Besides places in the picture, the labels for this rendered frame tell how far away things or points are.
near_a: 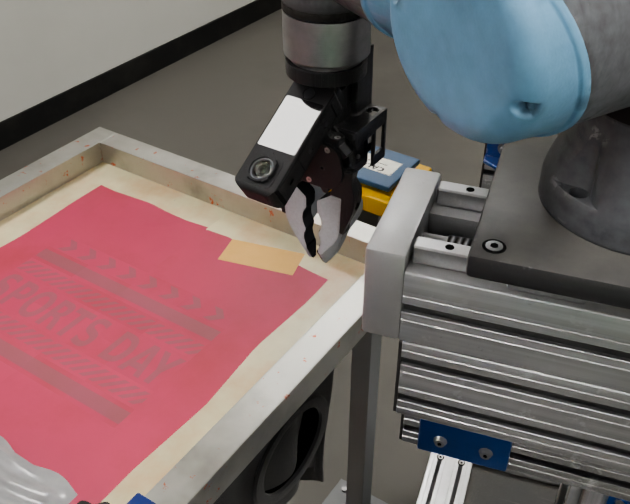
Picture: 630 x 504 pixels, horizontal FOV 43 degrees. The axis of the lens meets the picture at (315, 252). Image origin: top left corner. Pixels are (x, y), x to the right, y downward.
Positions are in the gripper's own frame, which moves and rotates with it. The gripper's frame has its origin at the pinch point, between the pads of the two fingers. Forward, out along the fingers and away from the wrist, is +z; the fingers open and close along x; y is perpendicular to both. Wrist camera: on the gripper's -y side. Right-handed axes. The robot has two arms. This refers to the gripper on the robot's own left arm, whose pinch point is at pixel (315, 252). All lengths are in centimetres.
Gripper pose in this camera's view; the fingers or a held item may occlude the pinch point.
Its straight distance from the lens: 79.3
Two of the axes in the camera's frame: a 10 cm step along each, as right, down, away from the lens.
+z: 0.1, 7.9, 6.1
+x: -8.3, -3.3, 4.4
